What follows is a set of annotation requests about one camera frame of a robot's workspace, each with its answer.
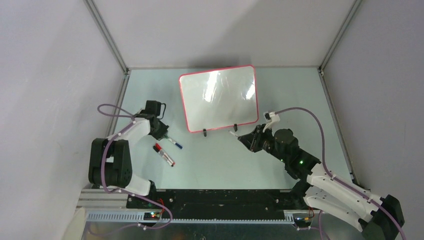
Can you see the green capped white marker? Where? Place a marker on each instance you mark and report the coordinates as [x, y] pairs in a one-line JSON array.
[[233, 133]]

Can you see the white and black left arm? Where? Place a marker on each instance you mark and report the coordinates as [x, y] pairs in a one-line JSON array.
[[111, 158]]

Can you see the black capped white marker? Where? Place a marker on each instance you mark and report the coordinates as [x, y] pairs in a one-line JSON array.
[[157, 151]]

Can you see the blue capped white marker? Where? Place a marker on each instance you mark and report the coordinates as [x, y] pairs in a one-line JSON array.
[[174, 142]]

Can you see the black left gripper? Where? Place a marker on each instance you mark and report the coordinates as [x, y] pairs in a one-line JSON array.
[[163, 132]]

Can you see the electronics board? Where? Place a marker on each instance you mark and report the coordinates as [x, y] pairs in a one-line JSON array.
[[152, 216], [303, 220]]

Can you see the right electronics board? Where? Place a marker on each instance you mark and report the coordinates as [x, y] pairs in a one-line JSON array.
[[303, 220]]

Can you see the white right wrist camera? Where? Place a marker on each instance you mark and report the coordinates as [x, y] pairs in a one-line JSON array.
[[271, 118]]

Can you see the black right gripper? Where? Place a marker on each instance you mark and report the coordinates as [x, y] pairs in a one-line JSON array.
[[252, 140]]

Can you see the red capped white marker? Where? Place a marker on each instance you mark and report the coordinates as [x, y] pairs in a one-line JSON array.
[[169, 160]]

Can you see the left electronics board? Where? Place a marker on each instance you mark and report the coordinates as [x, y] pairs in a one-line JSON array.
[[152, 216]]

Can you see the red framed whiteboard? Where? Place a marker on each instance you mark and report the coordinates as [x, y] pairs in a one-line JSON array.
[[219, 98]]

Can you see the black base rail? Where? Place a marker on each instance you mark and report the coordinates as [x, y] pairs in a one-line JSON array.
[[225, 204]]

